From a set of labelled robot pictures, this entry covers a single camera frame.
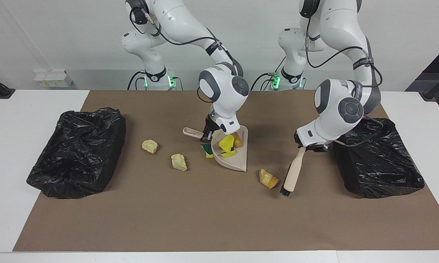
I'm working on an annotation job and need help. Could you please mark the beige plastic dustpan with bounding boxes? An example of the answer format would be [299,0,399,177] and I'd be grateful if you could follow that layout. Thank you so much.
[182,125,249,172]

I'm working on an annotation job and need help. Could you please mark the black base cable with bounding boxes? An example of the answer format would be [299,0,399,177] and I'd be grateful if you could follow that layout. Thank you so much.
[250,57,286,91]
[127,71,147,91]

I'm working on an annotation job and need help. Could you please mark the black right base cable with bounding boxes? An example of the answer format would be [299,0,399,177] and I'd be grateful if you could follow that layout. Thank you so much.
[127,71,147,91]

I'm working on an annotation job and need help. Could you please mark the brown table mat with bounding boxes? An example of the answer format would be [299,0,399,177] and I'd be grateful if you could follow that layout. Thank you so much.
[13,90,439,252]

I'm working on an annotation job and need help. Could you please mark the orange crusted bread piece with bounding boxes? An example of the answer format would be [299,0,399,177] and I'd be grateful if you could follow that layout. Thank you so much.
[259,168,279,190]

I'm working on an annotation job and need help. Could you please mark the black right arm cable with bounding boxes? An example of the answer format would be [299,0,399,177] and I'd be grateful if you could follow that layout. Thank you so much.
[130,7,242,104]

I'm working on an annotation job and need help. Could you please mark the black left base cable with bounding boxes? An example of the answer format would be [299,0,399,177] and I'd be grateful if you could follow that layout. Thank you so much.
[250,57,286,91]

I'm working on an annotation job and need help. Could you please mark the beige hand brush black bristles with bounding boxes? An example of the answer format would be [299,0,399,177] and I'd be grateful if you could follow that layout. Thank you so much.
[280,146,307,197]

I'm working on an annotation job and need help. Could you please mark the large yellow sponge piece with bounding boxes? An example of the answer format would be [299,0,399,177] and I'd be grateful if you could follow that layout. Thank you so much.
[219,134,235,151]

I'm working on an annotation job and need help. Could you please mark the black stand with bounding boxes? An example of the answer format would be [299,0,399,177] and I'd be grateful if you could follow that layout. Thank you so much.
[0,69,15,99]
[419,71,439,101]

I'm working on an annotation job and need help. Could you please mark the black bag-lined bin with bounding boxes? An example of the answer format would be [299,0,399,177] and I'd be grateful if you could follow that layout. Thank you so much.
[331,117,425,199]
[26,107,127,199]

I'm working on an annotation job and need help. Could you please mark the small green yellow sponge piece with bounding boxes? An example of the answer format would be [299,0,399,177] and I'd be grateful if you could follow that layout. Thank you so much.
[200,143,215,159]

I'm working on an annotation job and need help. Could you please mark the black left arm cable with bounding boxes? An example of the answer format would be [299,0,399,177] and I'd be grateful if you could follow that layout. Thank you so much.
[305,22,385,146]

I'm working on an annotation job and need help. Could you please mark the white wall socket box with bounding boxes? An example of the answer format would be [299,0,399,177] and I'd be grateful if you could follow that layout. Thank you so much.
[34,70,73,88]

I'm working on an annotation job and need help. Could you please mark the pale bread chunk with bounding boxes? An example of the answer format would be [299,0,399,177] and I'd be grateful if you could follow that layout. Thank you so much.
[171,154,188,172]
[142,139,159,154]

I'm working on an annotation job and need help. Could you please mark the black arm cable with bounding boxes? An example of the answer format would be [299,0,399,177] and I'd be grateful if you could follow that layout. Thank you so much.
[130,7,242,104]
[305,22,385,146]

